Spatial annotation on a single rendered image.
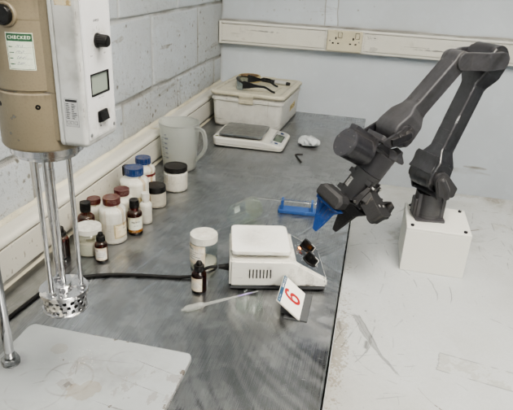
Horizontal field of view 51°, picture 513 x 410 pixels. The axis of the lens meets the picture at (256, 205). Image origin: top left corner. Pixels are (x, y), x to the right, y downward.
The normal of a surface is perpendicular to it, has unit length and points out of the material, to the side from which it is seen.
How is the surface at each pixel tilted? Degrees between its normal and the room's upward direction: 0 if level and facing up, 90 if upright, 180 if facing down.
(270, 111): 93
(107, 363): 0
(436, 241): 90
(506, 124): 90
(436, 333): 0
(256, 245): 0
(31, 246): 90
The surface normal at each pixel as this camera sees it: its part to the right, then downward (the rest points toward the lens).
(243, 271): 0.04, 0.41
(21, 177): 0.98, 0.13
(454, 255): -0.22, 0.39
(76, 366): 0.05, -0.91
